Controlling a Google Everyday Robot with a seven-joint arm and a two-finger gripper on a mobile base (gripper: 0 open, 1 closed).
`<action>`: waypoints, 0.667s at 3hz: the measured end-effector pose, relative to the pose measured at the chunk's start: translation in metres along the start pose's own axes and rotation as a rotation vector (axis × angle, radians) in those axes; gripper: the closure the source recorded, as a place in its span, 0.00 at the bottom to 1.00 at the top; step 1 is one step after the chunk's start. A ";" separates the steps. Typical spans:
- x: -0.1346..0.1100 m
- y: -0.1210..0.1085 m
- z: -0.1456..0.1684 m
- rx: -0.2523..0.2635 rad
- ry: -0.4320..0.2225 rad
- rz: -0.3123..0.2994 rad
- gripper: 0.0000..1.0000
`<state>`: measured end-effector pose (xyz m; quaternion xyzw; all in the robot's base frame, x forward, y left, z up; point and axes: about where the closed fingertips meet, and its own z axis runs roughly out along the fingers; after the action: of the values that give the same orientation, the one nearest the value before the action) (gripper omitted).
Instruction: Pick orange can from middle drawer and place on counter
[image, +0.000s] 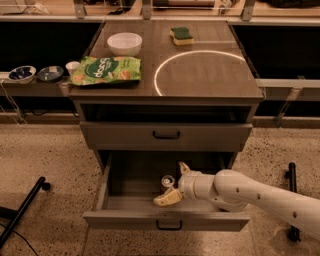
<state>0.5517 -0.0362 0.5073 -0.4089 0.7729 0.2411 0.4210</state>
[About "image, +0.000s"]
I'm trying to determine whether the dark grey bowl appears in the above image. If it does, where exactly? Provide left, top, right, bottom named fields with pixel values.
left=37, top=66, right=64, bottom=83

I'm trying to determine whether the open grey middle drawer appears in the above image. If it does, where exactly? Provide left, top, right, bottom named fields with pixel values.
left=84, top=151, right=249, bottom=231

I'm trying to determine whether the black stand leg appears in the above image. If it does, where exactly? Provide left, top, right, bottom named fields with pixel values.
left=285, top=162, right=300, bottom=242
left=0, top=177, right=51, bottom=248

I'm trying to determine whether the blue patterned bowl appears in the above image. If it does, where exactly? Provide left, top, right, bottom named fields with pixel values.
left=9, top=66, right=36, bottom=84

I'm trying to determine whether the black stand leg right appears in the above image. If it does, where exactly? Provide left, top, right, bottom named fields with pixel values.
left=285, top=162, right=300, bottom=242

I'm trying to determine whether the orange soda can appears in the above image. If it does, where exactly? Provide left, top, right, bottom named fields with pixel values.
left=161, top=175, right=175, bottom=194

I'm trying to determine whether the black top drawer handle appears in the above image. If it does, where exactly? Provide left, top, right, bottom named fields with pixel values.
left=152, top=131, right=181, bottom=140

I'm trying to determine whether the small white cup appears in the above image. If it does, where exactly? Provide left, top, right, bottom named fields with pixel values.
left=65, top=61, right=80, bottom=76

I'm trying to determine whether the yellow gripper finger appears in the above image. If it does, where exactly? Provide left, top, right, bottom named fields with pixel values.
left=153, top=187, right=183, bottom=207
left=179, top=161, right=190, bottom=175

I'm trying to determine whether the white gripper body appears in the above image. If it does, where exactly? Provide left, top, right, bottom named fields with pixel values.
left=178, top=171, right=216, bottom=201

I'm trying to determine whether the white bowl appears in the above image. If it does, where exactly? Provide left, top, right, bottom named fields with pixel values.
left=107, top=32, right=143, bottom=57

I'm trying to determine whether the green yellow sponge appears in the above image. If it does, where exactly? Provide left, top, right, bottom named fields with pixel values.
left=170, top=27, right=194, bottom=46

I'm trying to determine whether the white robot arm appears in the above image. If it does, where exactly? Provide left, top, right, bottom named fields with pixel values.
left=153, top=162, right=320, bottom=240

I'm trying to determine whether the black middle drawer handle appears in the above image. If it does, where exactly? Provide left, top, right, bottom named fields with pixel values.
left=156, top=220, right=183, bottom=231

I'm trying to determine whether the white cable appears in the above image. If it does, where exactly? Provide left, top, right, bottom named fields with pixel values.
left=0, top=79, right=28, bottom=125

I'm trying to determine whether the grey drawer cabinet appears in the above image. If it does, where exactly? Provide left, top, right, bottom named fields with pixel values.
left=70, top=20, right=263, bottom=166

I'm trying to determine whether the black drawer handle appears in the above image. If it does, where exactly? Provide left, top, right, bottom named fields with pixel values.
left=156, top=220, right=183, bottom=231
left=152, top=131, right=181, bottom=140

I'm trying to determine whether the black stand leg left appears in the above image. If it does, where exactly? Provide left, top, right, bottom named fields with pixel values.
left=0, top=177, right=51, bottom=248

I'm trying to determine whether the green chip bag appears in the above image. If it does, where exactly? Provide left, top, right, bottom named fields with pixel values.
left=71, top=56, right=142, bottom=86

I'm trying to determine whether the closed grey top drawer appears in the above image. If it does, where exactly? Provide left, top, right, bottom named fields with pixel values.
left=80, top=121, right=252, bottom=152

